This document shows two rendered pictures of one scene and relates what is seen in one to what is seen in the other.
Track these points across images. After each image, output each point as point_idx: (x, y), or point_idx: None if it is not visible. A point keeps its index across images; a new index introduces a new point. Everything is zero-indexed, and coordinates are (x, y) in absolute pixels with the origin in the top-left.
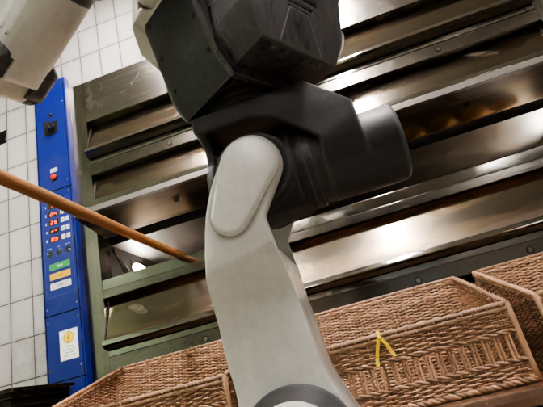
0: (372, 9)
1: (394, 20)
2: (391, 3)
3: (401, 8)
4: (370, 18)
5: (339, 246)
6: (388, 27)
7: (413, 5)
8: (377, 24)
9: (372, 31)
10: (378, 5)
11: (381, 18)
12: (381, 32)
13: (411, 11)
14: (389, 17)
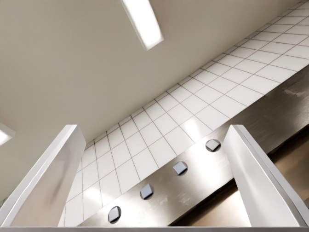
0: (261, 144)
1: (294, 149)
2: (278, 134)
3: (294, 136)
4: (266, 153)
5: None
6: (294, 159)
7: (303, 130)
8: (276, 158)
9: (279, 168)
10: (265, 139)
11: (276, 150)
12: (294, 168)
13: (305, 136)
14: (282, 147)
